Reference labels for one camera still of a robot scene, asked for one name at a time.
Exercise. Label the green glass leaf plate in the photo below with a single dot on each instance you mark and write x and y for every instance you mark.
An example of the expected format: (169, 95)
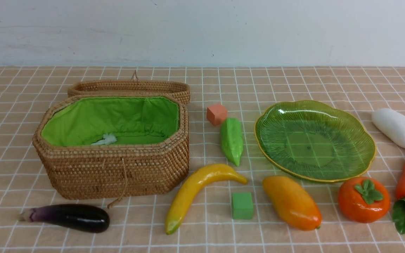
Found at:
(313, 141)

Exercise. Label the orange foam cube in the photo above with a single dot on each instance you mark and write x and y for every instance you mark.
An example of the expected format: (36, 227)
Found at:
(216, 114)

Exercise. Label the orange persimmon green calyx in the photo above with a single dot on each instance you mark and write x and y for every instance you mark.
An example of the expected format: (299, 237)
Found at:
(363, 199)

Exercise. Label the yellow banana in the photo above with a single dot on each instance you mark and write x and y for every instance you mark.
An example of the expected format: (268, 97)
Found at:
(190, 188)

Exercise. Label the green foam cube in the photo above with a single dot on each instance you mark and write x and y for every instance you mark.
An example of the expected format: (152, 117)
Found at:
(242, 206)

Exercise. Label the woven wicker basket green lining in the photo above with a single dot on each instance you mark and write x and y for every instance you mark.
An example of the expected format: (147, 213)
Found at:
(95, 147)

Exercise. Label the purple eggplant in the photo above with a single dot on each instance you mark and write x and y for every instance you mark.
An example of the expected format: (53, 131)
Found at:
(84, 218)

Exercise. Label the orange yellow mango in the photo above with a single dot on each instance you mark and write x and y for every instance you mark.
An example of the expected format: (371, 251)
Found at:
(292, 203)

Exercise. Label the woven wicker basket lid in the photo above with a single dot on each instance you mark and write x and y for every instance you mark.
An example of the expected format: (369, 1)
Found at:
(177, 90)

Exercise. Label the white radish green leaves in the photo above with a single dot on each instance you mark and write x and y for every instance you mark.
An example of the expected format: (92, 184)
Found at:
(391, 123)

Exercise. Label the checkered beige tablecloth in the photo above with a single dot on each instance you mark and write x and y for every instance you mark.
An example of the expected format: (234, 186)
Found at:
(137, 222)

